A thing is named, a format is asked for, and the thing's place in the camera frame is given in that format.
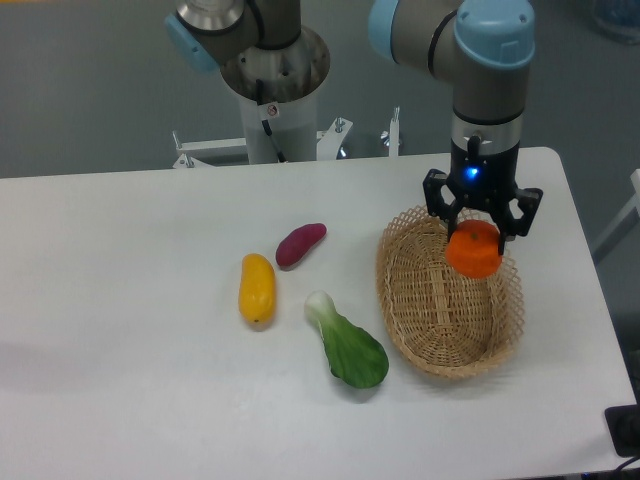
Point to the green bok choy toy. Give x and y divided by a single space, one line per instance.
353 355

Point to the black device at edge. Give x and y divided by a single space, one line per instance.
623 426

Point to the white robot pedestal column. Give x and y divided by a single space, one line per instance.
286 127

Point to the blue object top right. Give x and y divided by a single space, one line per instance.
618 19

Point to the woven wicker basket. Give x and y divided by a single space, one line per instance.
444 324

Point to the orange toy fruit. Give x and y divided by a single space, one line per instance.
472 250

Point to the white frame at right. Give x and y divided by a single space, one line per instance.
620 225

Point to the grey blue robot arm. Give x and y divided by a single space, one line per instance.
483 49

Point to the yellow mango toy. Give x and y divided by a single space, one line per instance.
257 298

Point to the purple sweet potato toy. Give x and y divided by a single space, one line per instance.
297 244

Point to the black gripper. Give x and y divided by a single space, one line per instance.
482 172

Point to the white metal base frame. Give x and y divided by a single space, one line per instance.
330 145

